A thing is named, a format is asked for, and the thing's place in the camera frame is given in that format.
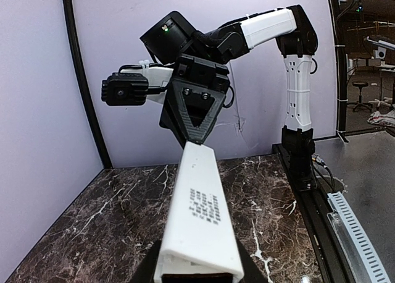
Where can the white remote control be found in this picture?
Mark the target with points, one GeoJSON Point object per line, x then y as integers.
{"type": "Point", "coordinates": [199, 243]}

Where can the black front mounting rail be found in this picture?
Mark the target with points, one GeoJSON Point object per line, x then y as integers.
{"type": "Point", "coordinates": [312, 201]}

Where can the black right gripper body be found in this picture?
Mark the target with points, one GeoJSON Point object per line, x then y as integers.
{"type": "Point", "coordinates": [203, 72]}

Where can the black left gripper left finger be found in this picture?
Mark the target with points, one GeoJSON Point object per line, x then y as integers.
{"type": "Point", "coordinates": [146, 269]}

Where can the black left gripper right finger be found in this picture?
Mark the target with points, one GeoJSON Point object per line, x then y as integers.
{"type": "Point", "coordinates": [252, 273]}

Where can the black corner frame post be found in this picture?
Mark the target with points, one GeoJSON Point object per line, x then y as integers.
{"type": "Point", "coordinates": [83, 84]}

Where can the white slotted cable duct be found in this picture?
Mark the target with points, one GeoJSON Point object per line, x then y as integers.
{"type": "Point", "coordinates": [361, 257]}

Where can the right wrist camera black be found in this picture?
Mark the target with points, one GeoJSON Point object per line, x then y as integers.
{"type": "Point", "coordinates": [124, 89]}

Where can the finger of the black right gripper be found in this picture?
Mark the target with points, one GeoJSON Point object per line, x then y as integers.
{"type": "Point", "coordinates": [198, 107]}
{"type": "Point", "coordinates": [170, 119]}

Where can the black right corner post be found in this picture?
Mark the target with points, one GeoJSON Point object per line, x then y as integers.
{"type": "Point", "coordinates": [341, 72]}

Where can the black stool in background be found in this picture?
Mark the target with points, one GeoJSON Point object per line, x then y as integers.
{"type": "Point", "coordinates": [359, 104]}

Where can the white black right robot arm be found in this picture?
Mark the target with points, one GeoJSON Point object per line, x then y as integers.
{"type": "Point", "coordinates": [268, 53]}

